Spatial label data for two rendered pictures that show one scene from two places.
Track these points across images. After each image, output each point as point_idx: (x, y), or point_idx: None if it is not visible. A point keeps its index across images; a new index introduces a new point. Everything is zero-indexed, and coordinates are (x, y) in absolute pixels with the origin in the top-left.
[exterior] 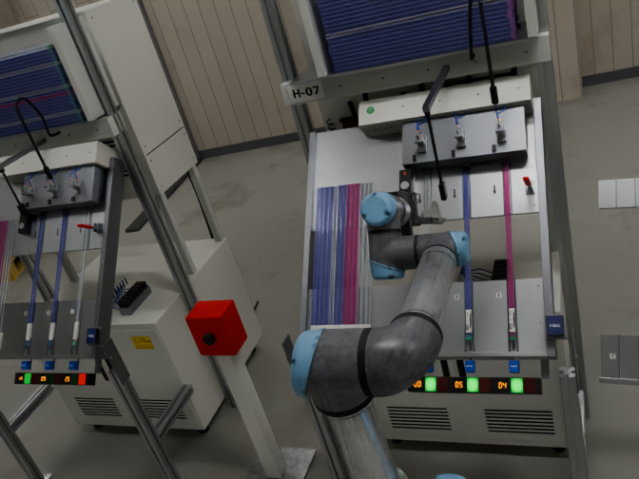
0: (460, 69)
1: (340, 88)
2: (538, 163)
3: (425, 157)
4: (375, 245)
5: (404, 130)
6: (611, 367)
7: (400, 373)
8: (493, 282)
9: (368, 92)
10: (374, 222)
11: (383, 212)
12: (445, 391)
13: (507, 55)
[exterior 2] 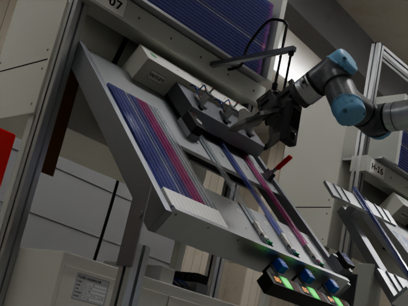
0: (218, 73)
1: (138, 20)
2: (265, 166)
3: (206, 112)
4: (350, 84)
5: (181, 87)
6: (394, 290)
7: None
8: (283, 224)
9: (105, 54)
10: (353, 66)
11: (355, 64)
12: (300, 291)
13: (244, 84)
